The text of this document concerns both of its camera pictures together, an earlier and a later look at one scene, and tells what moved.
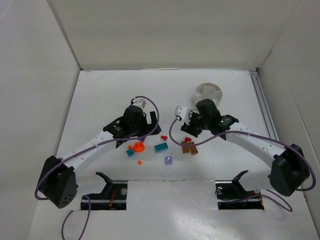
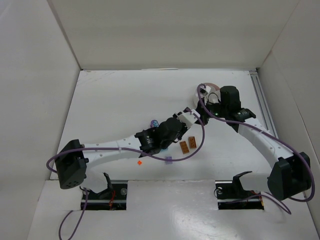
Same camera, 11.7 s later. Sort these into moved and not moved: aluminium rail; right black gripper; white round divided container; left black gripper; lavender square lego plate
Moved: right black gripper; left black gripper
Not moved: white round divided container; aluminium rail; lavender square lego plate
